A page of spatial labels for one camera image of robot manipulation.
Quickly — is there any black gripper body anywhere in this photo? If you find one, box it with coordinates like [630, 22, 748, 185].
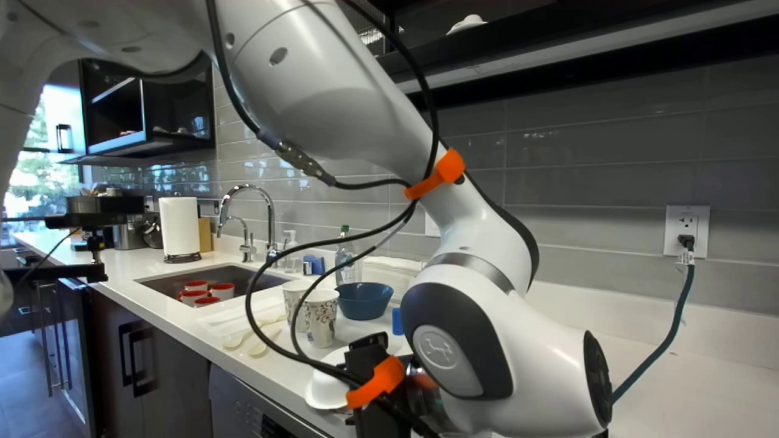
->
[351, 381, 445, 438]

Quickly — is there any white plate with dotted rim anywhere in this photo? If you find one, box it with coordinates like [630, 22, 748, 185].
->
[303, 365, 359, 415]

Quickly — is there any blue bowl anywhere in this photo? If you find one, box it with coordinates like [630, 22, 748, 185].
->
[333, 280, 397, 322]

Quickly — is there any patterned paper cup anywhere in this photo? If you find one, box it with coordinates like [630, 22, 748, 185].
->
[279, 278, 340, 350]

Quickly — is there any cream plastic spoon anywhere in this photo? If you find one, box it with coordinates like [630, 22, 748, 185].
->
[244, 326, 288, 361]
[222, 322, 268, 353]

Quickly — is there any grey steel dishwasher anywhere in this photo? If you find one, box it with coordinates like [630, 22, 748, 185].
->
[204, 364, 327, 438]

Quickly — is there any clear plastic bottle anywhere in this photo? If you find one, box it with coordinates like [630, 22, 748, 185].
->
[333, 225, 361, 288]

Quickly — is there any small blue container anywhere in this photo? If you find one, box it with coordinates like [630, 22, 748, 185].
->
[300, 253, 328, 278]

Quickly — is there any small clear bottle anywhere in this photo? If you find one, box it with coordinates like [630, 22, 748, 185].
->
[278, 229, 303, 270]

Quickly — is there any steel kitchen sink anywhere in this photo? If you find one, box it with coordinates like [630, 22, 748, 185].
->
[133, 264, 293, 309]

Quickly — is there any dark base cabinet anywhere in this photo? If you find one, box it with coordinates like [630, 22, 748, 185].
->
[83, 288, 214, 438]

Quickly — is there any chrome arched faucet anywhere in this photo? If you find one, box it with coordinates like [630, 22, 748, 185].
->
[211, 183, 279, 265]

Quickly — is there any chrome soap pump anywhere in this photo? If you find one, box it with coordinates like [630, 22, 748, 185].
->
[237, 215, 259, 264]

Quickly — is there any brown wooden block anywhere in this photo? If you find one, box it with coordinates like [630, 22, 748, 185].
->
[197, 218, 216, 256]

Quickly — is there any white paper towel roll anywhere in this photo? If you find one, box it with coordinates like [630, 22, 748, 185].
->
[155, 194, 203, 264]

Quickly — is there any black coffee machine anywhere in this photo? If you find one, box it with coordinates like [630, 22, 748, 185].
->
[44, 183, 163, 253]

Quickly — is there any white outlet with black plug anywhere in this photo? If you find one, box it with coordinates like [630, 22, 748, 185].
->
[662, 203, 713, 260]

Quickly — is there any glass jar with dark lid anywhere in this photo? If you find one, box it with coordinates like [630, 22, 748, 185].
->
[54, 123, 75, 157]

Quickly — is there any orange cable strap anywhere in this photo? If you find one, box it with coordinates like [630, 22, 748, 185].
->
[346, 355, 408, 412]
[402, 146, 469, 204]

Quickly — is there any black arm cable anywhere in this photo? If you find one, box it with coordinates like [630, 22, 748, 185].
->
[288, 218, 415, 384]
[203, 0, 445, 393]

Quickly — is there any black cabinet handle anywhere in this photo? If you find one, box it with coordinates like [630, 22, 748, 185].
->
[118, 322, 141, 388]
[128, 326, 160, 399]

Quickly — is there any teal power cable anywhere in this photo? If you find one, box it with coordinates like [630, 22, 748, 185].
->
[609, 247, 702, 407]

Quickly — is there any black open wall cabinet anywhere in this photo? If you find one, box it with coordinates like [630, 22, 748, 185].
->
[75, 56, 216, 160]

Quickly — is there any dark long wall shelf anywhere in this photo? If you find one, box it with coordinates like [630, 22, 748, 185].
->
[362, 0, 779, 113]

